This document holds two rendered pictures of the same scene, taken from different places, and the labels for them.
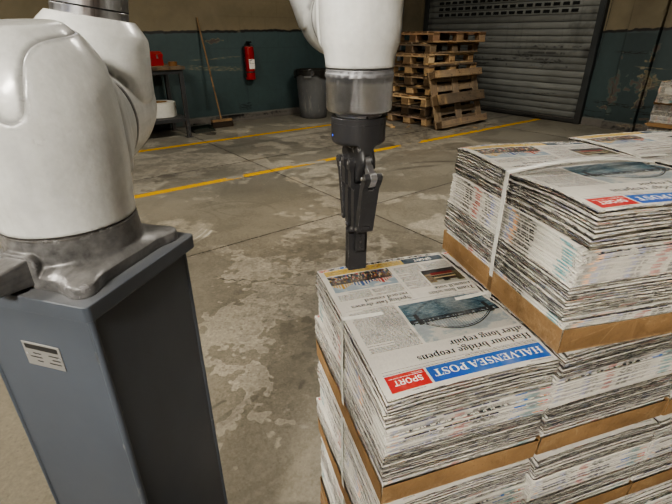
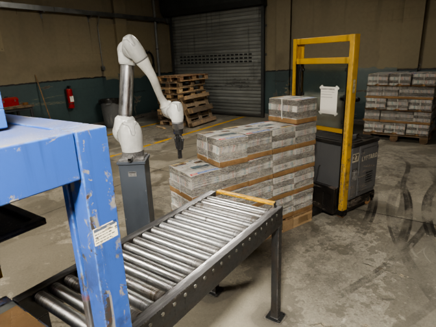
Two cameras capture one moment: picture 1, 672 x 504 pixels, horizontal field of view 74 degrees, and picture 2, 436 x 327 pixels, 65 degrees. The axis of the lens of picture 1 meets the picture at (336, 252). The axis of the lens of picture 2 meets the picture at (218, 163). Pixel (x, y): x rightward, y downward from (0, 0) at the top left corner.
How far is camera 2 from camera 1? 2.10 m
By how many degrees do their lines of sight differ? 19
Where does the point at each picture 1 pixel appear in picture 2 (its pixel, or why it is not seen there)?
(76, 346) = (139, 170)
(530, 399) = (217, 178)
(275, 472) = not seen: hidden behind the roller
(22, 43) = (134, 124)
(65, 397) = (134, 182)
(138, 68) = not seen: hidden behind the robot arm
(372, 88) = (180, 124)
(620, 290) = (228, 154)
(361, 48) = (178, 119)
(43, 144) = (137, 137)
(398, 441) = (193, 185)
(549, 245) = (215, 148)
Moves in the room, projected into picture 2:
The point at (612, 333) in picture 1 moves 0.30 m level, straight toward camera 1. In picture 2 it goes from (229, 163) to (216, 174)
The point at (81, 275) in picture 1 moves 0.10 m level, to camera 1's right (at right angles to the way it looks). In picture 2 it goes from (141, 157) to (155, 156)
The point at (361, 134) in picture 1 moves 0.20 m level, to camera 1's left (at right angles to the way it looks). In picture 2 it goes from (179, 132) to (153, 135)
